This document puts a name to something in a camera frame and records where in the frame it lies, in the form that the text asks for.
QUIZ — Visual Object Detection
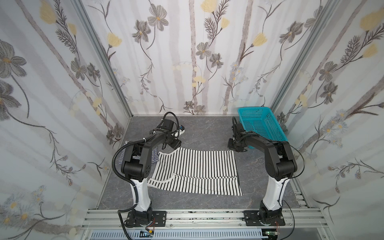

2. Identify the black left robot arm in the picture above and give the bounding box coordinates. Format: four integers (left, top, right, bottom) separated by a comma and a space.
112, 112, 184, 228

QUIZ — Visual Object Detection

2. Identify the black white striped tank top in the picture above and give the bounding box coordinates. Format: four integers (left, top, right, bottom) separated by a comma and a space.
148, 148, 242, 196

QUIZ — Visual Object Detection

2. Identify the white slotted cable duct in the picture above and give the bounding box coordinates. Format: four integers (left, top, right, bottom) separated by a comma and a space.
88, 229, 268, 240

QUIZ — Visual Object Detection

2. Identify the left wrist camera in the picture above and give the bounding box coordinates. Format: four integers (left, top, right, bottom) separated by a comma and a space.
176, 125, 185, 136

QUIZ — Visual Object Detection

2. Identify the teal plastic basket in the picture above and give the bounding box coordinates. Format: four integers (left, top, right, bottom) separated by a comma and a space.
238, 107, 287, 141

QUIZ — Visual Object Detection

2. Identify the aluminium mounting rail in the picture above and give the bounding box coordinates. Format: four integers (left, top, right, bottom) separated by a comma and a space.
81, 208, 329, 230

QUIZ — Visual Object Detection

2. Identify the blue white striped tank top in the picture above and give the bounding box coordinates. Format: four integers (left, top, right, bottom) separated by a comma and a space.
118, 140, 160, 165

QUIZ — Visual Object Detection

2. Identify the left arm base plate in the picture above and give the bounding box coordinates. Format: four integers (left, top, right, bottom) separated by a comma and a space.
124, 210, 167, 228

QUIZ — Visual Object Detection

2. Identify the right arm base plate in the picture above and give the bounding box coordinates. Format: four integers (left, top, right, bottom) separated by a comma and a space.
243, 209, 286, 227

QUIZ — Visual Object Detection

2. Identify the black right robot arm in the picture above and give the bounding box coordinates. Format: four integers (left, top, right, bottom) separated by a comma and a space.
228, 117, 298, 226

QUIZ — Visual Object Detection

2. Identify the left corrugated black cable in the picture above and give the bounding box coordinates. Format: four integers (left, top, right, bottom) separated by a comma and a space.
111, 139, 145, 240

